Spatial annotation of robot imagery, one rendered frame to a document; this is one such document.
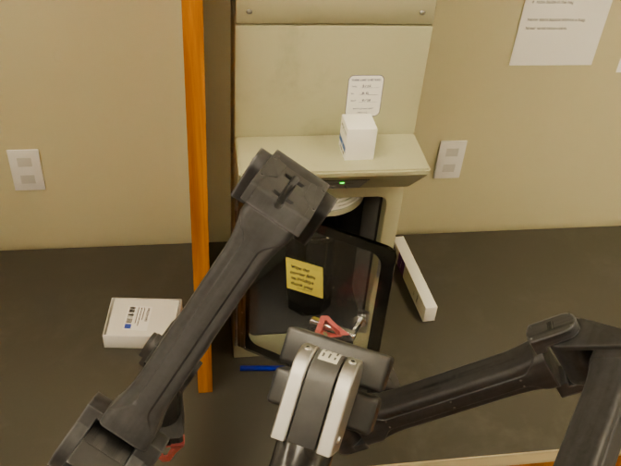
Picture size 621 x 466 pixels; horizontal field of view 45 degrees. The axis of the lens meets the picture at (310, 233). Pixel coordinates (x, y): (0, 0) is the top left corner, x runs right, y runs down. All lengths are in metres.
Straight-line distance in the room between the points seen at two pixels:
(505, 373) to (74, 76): 1.12
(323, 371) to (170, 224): 1.40
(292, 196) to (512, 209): 1.38
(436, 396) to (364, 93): 0.51
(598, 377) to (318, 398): 0.51
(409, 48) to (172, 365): 0.68
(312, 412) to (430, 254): 1.42
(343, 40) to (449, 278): 0.87
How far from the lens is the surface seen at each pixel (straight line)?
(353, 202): 1.47
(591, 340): 1.05
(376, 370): 0.64
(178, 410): 1.26
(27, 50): 1.74
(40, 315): 1.82
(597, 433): 0.96
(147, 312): 1.73
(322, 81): 1.27
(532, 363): 1.08
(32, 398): 1.66
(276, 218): 0.79
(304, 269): 1.38
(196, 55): 1.13
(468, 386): 1.11
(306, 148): 1.28
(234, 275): 0.81
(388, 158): 1.28
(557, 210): 2.20
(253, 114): 1.28
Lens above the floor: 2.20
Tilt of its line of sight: 39 degrees down
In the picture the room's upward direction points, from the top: 5 degrees clockwise
